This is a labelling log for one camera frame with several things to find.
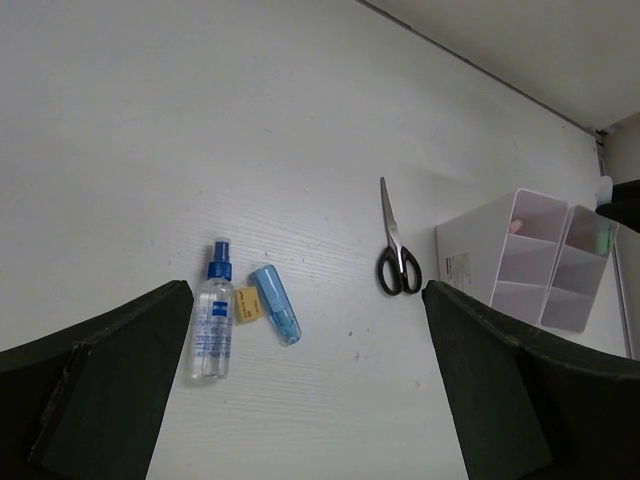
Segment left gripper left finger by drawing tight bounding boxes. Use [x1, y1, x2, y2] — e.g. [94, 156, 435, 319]
[1, 280, 193, 479]

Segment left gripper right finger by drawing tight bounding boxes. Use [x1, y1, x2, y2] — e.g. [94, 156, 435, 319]
[422, 280, 639, 479]

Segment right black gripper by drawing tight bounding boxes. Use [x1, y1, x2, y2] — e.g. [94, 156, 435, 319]
[595, 176, 640, 233]

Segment green highlighter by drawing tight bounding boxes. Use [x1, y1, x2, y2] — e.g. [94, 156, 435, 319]
[594, 219, 617, 257]

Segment pink red pen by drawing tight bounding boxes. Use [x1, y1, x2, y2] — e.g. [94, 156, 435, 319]
[508, 219, 523, 235]

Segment blue spray bottle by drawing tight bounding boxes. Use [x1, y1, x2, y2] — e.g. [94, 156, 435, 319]
[189, 237, 235, 380]

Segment yellow eraser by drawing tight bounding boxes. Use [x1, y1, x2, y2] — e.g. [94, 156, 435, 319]
[235, 286, 263, 324]

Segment white six-slot organizer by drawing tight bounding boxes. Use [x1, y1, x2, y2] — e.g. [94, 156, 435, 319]
[435, 189, 619, 333]

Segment black handled scissors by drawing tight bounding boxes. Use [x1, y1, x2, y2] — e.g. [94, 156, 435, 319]
[376, 177, 423, 297]

